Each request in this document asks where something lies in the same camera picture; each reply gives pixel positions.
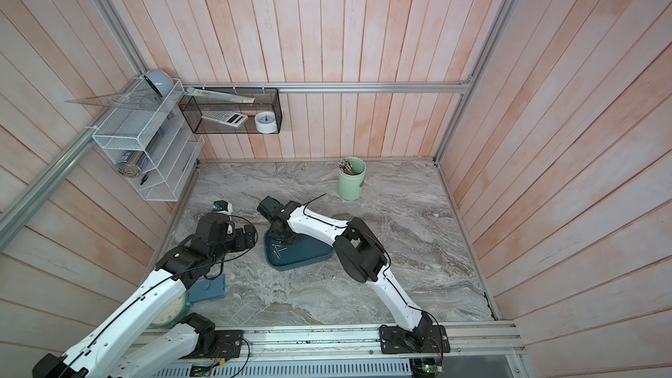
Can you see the metal roll in rack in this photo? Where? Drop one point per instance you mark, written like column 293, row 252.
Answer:
column 133, row 163

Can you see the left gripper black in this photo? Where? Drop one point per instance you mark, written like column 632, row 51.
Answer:
column 239, row 235

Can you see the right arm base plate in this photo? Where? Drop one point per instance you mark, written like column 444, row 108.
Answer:
column 397, row 341

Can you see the green ruler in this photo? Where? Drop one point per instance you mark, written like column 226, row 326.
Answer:
column 221, row 96

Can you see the white calculator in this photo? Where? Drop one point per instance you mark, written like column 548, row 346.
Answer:
column 225, row 117

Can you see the clear triangle ruler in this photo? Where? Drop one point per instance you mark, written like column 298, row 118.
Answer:
column 135, row 100

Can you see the mint green cup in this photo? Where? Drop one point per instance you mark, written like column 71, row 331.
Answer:
column 351, row 186

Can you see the white wire shelf rack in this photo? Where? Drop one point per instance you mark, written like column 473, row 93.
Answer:
column 163, row 134

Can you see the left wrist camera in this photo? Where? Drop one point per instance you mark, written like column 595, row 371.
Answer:
column 222, row 207

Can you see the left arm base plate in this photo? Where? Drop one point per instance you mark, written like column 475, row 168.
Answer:
column 223, row 344

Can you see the teal plastic storage tray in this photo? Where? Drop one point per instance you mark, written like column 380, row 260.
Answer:
column 304, row 252

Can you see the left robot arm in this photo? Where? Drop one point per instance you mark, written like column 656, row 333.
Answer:
column 104, row 352

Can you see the aluminium front rail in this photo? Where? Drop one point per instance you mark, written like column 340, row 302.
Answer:
column 364, row 341

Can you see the white tape roll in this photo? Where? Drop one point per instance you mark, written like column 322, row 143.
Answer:
column 266, row 122

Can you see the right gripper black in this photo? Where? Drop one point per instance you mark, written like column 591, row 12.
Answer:
column 272, row 232

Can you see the black mesh wall basket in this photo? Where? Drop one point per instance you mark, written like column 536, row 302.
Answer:
column 232, row 110

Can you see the pile of silver screws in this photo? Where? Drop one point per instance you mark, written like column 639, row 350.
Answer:
column 278, row 249

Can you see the green wall clock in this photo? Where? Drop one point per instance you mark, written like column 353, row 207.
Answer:
column 173, row 313

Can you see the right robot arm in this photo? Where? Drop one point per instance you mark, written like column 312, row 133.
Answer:
column 364, row 258

